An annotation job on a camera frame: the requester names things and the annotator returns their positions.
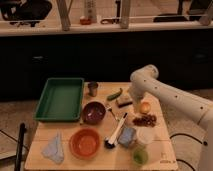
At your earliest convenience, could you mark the clear plastic cup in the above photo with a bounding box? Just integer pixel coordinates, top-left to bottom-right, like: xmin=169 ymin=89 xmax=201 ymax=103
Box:
xmin=136 ymin=127 xmax=155 ymax=146

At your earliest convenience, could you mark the green plastic tray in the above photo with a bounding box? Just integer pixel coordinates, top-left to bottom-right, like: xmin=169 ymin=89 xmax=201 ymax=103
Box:
xmin=34 ymin=78 xmax=84 ymax=122

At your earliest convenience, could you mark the wooden board eraser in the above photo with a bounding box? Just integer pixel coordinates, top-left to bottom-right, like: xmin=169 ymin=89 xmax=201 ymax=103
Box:
xmin=116 ymin=96 xmax=132 ymax=108

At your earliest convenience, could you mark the red orange bowl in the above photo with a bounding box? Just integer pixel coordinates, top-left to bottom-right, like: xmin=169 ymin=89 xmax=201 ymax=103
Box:
xmin=69 ymin=128 xmax=100 ymax=160

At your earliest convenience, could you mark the red grape bunch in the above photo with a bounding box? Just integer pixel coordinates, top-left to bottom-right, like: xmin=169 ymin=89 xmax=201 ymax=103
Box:
xmin=133 ymin=114 xmax=157 ymax=127

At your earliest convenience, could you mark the dark purple bowl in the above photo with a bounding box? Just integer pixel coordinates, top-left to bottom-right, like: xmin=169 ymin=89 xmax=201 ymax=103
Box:
xmin=82 ymin=101 xmax=106 ymax=125

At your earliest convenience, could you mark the small metal cup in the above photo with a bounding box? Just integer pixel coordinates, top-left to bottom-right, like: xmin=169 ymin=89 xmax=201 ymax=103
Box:
xmin=88 ymin=81 xmax=98 ymax=97

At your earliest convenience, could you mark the green cucumber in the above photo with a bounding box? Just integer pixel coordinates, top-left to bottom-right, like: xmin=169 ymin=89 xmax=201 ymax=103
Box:
xmin=107 ymin=88 xmax=123 ymax=101

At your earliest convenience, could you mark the orange apple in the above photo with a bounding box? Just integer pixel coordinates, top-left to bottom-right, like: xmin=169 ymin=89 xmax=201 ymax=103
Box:
xmin=140 ymin=102 xmax=151 ymax=114

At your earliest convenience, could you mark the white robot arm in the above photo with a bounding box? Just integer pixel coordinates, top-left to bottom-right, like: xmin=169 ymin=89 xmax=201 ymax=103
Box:
xmin=129 ymin=64 xmax=213 ymax=171

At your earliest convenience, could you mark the black pole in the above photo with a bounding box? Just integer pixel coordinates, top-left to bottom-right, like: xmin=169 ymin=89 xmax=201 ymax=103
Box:
xmin=14 ymin=123 xmax=26 ymax=171

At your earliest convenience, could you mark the black office chair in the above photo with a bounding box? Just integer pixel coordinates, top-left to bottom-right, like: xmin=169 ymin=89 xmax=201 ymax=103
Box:
xmin=0 ymin=0 xmax=52 ymax=27

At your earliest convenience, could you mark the light blue cloth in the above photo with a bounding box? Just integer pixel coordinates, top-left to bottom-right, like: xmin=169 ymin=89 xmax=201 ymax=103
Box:
xmin=41 ymin=133 xmax=64 ymax=164

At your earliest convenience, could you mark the metal fork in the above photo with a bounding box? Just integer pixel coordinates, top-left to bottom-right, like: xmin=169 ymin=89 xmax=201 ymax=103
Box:
xmin=106 ymin=104 xmax=119 ymax=122

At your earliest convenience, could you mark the blue sponge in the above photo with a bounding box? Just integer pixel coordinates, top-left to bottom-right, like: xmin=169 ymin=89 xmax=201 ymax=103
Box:
xmin=118 ymin=126 xmax=136 ymax=148

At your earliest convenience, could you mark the green plastic lid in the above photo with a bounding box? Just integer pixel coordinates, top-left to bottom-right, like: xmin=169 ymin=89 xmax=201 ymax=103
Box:
xmin=132 ymin=147 xmax=148 ymax=165

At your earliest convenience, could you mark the black cable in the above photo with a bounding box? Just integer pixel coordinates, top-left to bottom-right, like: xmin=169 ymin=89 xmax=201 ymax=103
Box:
xmin=169 ymin=133 xmax=204 ymax=171

